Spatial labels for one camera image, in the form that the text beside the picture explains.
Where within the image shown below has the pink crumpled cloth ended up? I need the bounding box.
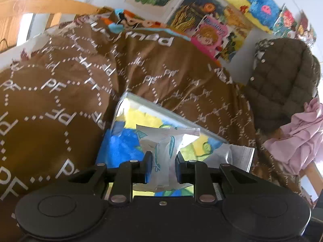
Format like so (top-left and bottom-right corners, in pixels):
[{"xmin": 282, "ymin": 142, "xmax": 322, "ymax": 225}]
[{"xmin": 263, "ymin": 98, "xmax": 322, "ymax": 175}]

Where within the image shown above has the grey box with painted lining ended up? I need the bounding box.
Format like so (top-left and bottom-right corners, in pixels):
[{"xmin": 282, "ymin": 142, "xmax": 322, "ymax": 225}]
[{"xmin": 95, "ymin": 91, "xmax": 256, "ymax": 198}]

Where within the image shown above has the olive quilted puffer jacket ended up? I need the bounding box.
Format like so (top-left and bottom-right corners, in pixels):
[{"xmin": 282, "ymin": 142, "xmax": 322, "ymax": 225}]
[{"xmin": 245, "ymin": 38, "xmax": 321, "ymax": 133}]

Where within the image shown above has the pink anime girl poster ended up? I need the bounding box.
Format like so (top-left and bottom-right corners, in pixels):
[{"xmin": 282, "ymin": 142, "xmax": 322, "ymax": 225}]
[{"xmin": 191, "ymin": 15, "xmax": 234, "ymax": 59}]

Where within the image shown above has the red haired girl painting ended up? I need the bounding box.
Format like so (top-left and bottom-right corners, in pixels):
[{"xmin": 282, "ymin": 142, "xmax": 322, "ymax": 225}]
[{"xmin": 273, "ymin": 4, "xmax": 297, "ymax": 38}]

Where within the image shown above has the wooden bed rail right side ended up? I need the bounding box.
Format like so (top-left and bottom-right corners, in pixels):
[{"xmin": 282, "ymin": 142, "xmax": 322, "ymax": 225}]
[{"xmin": 299, "ymin": 161, "xmax": 322, "ymax": 202}]

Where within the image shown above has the brown PF patterned duvet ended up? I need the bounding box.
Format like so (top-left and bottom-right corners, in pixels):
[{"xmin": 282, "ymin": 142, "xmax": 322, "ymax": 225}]
[{"xmin": 1, "ymin": 8, "xmax": 301, "ymax": 241}]

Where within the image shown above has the rightmost cartoon wall painting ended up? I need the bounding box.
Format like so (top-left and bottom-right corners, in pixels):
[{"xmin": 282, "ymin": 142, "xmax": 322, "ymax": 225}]
[{"xmin": 295, "ymin": 11, "xmax": 316, "ymax": 48}]

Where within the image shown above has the white plastic tissue packet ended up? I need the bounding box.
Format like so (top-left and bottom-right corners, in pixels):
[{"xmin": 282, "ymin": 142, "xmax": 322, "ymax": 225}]
[{"xmin": 134, "ymin": 125, "xmax": 200, "ymax": 193}]

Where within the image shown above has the blue yellow seabed painting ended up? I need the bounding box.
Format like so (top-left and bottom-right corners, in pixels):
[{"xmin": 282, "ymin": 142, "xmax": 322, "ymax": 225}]
[{"xmin": 199, "ymin": 0, "xmax": 281, "ymax": 34}]

